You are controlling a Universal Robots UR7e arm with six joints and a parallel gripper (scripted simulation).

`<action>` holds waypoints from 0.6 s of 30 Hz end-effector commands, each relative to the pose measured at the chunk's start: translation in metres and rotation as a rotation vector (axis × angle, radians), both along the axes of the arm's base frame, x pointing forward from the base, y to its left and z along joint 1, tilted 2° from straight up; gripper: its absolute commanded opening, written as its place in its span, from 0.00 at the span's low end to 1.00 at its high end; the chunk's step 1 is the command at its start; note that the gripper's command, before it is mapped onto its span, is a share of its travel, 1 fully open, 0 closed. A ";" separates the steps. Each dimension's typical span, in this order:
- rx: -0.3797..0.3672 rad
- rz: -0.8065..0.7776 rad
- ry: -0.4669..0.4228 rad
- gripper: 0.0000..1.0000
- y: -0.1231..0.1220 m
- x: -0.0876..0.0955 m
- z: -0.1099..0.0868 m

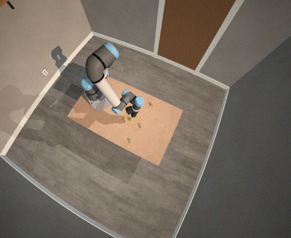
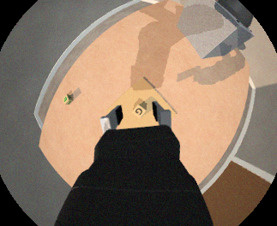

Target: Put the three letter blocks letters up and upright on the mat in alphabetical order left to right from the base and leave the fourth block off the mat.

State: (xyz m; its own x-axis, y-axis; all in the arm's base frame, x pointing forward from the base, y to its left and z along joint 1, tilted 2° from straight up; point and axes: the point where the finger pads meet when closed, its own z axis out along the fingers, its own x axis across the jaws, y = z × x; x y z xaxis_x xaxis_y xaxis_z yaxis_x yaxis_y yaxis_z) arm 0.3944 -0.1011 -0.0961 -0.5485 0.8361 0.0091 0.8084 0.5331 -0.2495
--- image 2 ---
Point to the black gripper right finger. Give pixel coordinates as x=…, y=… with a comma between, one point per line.
x=162, y=116

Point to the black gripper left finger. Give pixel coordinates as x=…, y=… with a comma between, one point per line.
x=112, y=119

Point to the tan flat mat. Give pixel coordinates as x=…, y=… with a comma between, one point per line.
x=143, y=94

